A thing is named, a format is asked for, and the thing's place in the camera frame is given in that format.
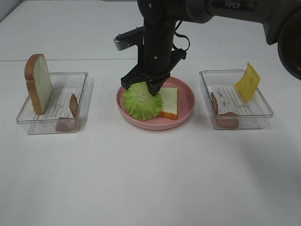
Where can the pink round plate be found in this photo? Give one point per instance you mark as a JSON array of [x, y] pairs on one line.
[[186, 103]]

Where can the green lettuce leaf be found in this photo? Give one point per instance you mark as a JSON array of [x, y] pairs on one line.
[[140, 104]]

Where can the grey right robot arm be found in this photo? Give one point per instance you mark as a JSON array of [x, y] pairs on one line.
[[281, 20]]

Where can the bacon strip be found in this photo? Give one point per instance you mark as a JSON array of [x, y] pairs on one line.
[[227, 120], [65, 124]]

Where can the clear right plastic tray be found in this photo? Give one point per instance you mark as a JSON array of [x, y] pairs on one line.
[[254, 114]]

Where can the yellow cheese slice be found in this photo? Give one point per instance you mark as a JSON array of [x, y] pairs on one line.
[[248, 84]]

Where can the upright bread slice left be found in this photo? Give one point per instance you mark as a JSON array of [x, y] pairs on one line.
[[38, 82]]

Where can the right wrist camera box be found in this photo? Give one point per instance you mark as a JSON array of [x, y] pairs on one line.
[[129, 39]]

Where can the clear left plastic tray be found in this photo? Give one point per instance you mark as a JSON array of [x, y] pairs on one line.
[[64, 85]]

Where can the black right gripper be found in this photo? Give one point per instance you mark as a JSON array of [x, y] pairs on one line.
[[157, 57]]

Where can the bread slice with brown crust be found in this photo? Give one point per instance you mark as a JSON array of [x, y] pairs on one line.
[[169, 98]]

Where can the clear plastic tray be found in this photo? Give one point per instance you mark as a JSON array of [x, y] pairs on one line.
[[64, 85], [254, 114]]

